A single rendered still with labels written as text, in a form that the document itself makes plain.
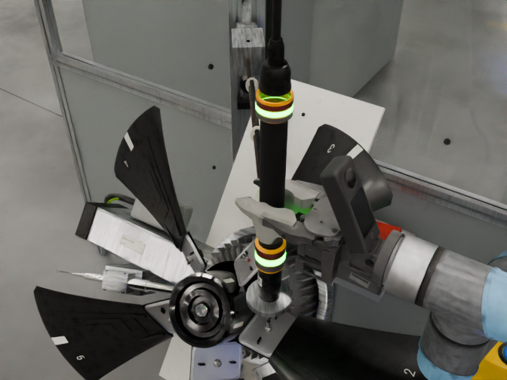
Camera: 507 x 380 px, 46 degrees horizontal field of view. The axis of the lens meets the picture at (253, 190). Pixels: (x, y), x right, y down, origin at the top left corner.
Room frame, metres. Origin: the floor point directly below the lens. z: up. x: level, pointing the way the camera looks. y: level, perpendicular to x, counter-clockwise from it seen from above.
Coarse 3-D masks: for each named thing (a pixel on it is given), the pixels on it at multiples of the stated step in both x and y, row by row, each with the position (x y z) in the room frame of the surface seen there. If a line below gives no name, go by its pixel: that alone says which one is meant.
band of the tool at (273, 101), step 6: (258, 90) 0.58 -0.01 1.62; (258, 96) 0.57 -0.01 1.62; (264, 96) 0.60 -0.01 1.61; (270, 96) 0.60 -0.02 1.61; (282, 96) 0.60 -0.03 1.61; (288, 96) 0.59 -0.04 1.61; (264, 102) 0.56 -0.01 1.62; (270, 102) 0.60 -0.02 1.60; (276, 102) 0.60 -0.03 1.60; (282, 102) 0.56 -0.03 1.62; (288, 102) 0.56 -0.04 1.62
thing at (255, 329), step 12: (252, 324) 0.59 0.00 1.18; (264, 324) 0.59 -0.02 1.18; (276, 324) 0.59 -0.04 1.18; (288, 324) 0.59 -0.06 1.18; (240, 336) 0.56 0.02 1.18; (252, 336) 0.56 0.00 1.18; (264, 336) 0.56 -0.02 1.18; (276, 336) 0.56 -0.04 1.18; (252, 348) 0.54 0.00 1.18; (264, 348) 0.54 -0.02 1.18
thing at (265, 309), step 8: (256, 280) 0.61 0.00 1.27; (248, 288) 0.59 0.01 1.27; (256, 288) 0.59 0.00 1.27; (280, 288) 0.59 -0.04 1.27; (288, 288) 0.59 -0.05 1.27; (248, 296) 0.57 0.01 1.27; (256, 296) 0.57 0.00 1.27; (280, 296) 0.57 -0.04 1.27; (288, 296) 0.57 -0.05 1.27; (248, 304) 0.56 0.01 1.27; (256, 304) 0.56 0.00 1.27; (264, 304) 0.56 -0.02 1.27; (272, 304) 0.56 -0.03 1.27; (280, 304) 0.56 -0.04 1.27; (288, 304) 0.56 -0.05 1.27; (256, 312) 0.55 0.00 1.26; (264, 312) 0.55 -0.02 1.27; (272, 312) 0.55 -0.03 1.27; (280, 312) 0.55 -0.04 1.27
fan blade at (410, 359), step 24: (288, 336) 0.56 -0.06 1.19; (312, 336) 0.56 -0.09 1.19; (336, 336) 0.56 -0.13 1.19; (360, 336) 0.55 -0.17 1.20; (384, 336) 0.55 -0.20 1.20; (408, 336) 0.55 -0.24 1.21; (288, 360) 0.52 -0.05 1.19; (312, 360) 0.52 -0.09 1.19; (336, 360) 0.51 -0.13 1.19; (360, 360) 0.51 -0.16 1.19; (384, 360) 0.51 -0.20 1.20; (408, 360) 0.51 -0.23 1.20
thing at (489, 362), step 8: (496, 344) 0.63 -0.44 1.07; (504, 344) 0.63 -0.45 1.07; (496, 352) 0.61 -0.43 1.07; (488, 360) 0.59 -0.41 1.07; (496, 360) 0.59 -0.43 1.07; (504, 360) 0.59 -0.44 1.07; (480, 368) 0.60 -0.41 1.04; (488, 368) 0.59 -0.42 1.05; (496, 368) 0.58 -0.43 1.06; (504, 368) 0.58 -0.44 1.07; (480, 376) 0.59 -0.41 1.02; (488, 376) 0.59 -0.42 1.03; (496, 376) 0.58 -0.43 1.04; (504, 376) 0.57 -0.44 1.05
